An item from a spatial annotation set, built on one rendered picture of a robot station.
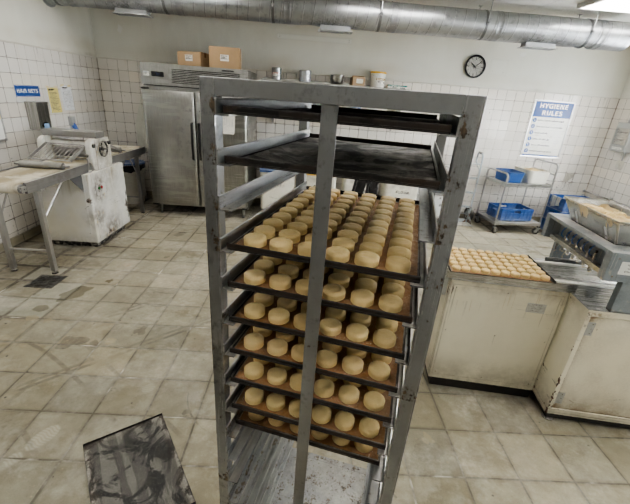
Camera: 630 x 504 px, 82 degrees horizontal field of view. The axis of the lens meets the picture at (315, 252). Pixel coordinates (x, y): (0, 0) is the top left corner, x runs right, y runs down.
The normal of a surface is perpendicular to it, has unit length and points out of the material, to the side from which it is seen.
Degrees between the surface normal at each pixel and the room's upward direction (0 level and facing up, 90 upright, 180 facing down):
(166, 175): 90
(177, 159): 90
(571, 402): 90
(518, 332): 90
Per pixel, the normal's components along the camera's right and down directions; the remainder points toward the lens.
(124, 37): 0.00, 0.39
